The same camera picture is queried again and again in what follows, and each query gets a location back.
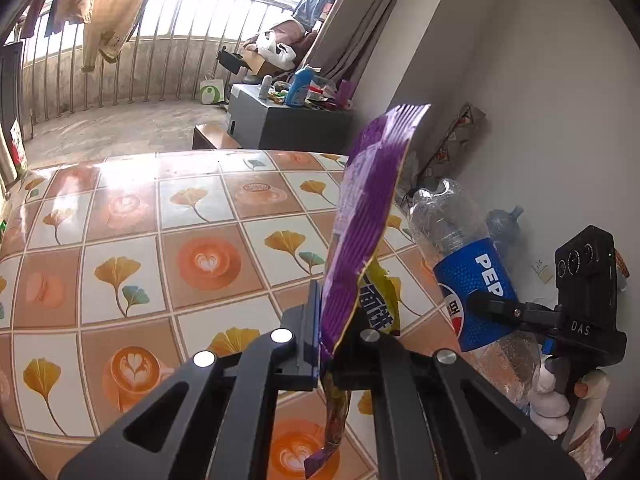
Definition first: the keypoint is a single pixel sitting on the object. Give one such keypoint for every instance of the large blue water jug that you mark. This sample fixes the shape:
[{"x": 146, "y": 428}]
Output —
[{"x": 505, "y": 230}]

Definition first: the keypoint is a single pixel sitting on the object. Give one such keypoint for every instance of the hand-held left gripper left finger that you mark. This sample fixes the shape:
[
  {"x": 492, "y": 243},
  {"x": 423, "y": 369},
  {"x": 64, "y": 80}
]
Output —
[{"x": 302, "y": 355}]

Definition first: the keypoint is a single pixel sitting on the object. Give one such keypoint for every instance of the grey brown curtain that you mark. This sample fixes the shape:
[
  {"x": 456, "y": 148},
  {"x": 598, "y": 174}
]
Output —
[{"x": 360, "y": 25}]

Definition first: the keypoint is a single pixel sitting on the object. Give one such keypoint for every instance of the red white box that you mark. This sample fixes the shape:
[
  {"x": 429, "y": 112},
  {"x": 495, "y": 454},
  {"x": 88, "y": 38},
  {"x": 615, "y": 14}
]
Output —
[{"x": 19, "y": 147}]

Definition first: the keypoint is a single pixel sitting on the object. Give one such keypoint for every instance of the small white bottle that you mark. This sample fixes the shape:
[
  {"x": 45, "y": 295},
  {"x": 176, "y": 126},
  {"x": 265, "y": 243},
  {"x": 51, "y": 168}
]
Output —
[{"x": 266, "y": 87}]

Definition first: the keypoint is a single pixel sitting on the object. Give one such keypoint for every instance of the open cardboard box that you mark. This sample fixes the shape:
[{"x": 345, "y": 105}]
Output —
[{"x": 260, "y": 64}]

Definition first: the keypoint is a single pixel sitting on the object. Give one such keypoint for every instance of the purple yellow snack bag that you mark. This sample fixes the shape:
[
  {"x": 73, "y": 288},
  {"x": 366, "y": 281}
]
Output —
[{"x": 365, "y": 210}]

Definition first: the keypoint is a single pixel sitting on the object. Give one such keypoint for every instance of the white plastic bag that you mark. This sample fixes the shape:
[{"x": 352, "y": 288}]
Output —
[{"x": 277, "y": 50}]

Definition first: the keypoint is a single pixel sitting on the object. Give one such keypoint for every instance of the blue hanging garment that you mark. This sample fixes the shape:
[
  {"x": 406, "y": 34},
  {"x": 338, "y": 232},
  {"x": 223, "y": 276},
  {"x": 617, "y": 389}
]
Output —
[{"x": 52, "y": 22}]

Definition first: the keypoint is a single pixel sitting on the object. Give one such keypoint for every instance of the clear plastic soda bottle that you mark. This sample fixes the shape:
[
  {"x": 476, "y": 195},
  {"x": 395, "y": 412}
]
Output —
[{"x": 465, "y": 270}]

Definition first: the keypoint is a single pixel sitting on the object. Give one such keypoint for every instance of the brown cloth pile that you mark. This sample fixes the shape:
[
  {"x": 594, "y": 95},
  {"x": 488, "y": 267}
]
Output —
[{"x": 290, "y": 32}]

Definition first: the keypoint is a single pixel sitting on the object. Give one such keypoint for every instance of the tile printed tablecloth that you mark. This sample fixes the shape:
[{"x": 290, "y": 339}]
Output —
[{"x": 150, "y": 260}]

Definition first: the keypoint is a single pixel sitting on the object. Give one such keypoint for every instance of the white green paper bag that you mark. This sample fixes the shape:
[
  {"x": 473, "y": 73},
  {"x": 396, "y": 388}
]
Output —
[{"x": 212, "y": 90}]

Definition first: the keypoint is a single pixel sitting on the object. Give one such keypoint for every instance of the folded printed cardboard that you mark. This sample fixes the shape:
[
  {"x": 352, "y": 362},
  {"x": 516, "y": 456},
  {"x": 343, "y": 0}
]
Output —
[{"x": 457, "y": 140}]

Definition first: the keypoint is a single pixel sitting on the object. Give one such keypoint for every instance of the metal balcony railing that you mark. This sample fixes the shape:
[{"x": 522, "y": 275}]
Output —
[{"x": 175, "y": 45}]

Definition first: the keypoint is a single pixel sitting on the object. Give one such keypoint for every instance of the white wall socket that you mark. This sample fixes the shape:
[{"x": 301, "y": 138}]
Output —
[{"x": 542, "y": 271}]

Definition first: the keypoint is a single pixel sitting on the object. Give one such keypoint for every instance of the grey cabinet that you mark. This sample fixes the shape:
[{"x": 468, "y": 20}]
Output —
[{"x": 280, "y": 122}]

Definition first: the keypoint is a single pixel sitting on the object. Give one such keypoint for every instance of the beige hanging pants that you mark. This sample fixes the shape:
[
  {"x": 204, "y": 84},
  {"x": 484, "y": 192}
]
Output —
[{"x": 112, "y": 25}]

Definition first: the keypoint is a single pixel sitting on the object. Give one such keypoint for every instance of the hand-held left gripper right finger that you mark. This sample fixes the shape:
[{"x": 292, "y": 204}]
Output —
[{"x": 370, "y": 355}]

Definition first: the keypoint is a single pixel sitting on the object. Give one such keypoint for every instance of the black panel cabinet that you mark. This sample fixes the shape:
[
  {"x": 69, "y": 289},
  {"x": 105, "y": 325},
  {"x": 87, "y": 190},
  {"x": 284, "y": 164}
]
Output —
[{"x": 11, "y": 100}]

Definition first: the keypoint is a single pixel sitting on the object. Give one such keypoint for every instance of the blue detergent bottle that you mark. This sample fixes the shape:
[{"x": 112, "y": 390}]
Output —
[{"x": 299, "y": 89}]

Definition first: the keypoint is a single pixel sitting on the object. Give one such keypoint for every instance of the person's right hand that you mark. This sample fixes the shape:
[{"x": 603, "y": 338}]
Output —
[{"x": 550, "y": 400}]

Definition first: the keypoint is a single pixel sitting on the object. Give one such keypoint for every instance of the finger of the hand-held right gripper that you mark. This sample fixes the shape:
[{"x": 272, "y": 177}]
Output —
[
  {"x": 505, "y": 308},
  {"x": 547, "y": 346}
]

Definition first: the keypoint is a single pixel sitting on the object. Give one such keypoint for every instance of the purple cup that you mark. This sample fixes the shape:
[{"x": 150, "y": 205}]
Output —
[{"x": 344, "y": 94}]

